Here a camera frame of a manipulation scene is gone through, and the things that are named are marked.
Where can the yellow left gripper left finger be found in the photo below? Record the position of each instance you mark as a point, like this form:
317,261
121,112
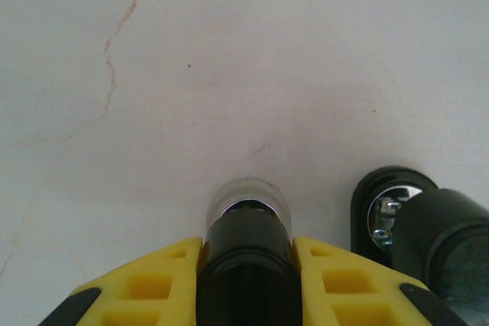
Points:
153,288

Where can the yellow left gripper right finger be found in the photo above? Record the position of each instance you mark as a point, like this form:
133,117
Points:
344,288

